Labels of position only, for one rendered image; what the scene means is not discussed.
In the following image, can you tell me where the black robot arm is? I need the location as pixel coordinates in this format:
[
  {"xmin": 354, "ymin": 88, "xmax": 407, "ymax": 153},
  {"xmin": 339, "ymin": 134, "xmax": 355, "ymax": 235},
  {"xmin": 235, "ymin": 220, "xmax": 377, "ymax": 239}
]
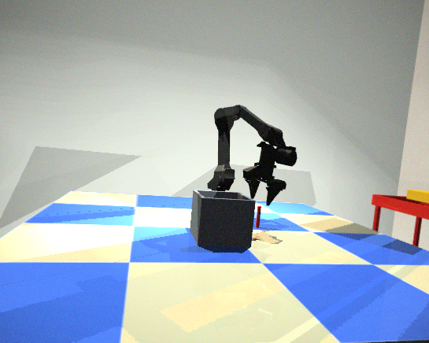
[{"xmin": 207, "ymin": 105, "xmax": 297, "ymax": 191}]

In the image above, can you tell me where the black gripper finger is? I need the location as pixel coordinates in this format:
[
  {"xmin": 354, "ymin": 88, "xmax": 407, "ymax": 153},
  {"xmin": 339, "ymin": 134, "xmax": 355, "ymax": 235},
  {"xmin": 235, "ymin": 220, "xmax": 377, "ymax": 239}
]
[
  {"xmin": 265, "ymin": 187, "xmax": 283, "ymax": 206},
  {"xmin": 245, "ymin": 179, "xmax": 261, "ymax": 199}
]

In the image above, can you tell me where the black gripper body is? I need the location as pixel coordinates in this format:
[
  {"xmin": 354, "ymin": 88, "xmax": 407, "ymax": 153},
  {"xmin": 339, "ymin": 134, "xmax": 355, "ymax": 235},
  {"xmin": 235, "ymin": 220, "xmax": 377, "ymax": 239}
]
[{"xmin": 250, "ymin": 160, "xmax": 287, "ymax": 190}]

